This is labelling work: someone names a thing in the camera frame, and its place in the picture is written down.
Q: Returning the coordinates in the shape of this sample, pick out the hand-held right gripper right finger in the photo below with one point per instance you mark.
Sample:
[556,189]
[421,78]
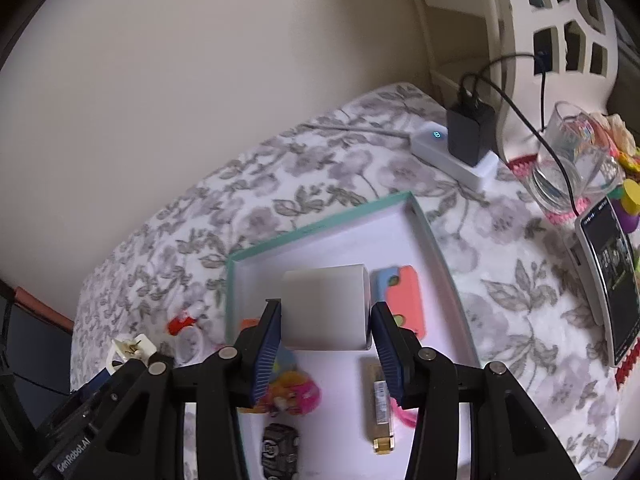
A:
[387,355]

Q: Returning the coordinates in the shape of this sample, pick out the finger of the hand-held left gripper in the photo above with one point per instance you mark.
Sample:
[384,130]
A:
[97,379]

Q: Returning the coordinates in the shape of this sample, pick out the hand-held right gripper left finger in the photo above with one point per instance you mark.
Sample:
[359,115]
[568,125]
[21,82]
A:
[265,355]

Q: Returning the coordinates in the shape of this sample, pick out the cream tag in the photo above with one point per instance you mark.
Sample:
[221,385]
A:
[130,347]

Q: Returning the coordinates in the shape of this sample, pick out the pink toy figure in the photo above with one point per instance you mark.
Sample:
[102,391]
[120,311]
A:
[295,390]

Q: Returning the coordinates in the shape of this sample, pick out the gold tube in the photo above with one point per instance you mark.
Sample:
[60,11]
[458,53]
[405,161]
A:
[380,405]

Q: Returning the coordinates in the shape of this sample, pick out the white charger adapter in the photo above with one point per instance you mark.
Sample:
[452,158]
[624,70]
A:
[325,310]

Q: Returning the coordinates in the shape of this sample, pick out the black toy car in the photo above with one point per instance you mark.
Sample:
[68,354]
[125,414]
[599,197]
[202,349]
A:
[280,450]

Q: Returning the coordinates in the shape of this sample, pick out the teal rimmed white tray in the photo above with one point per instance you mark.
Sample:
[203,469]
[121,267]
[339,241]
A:
[310,245]

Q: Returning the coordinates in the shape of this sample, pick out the orange small toy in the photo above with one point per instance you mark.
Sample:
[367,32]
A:
[247,325]

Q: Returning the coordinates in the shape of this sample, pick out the coral and blue case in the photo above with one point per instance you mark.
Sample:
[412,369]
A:
[407,295]

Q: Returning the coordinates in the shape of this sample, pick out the dark furniture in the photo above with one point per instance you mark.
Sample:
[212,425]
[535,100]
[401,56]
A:
[25,360]

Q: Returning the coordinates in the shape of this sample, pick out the red toy can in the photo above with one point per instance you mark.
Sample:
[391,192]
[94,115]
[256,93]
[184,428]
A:
[177,325]

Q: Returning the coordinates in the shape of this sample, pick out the grey floral blanket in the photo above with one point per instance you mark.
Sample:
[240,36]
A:
[325,175]

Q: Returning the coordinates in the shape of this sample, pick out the white power strip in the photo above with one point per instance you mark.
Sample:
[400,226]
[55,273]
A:
[445,152]

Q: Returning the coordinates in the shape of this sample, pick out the pink crochet mat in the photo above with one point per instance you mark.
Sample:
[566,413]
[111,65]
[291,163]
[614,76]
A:
[520,167]

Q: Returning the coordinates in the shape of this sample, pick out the black power adapter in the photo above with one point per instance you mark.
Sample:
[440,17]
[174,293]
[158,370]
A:
[467,132]

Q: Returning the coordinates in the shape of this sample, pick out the black screen phone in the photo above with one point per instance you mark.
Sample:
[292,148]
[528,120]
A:
[612,270]

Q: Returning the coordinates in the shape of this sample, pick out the clear glass cup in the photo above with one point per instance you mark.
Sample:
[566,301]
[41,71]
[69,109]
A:
[570,160]

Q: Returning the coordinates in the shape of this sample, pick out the colourful small toys pile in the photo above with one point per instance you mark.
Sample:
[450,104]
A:
[627,180]

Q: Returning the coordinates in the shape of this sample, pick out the white shelf unit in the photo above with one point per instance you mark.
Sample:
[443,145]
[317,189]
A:
[525,20]

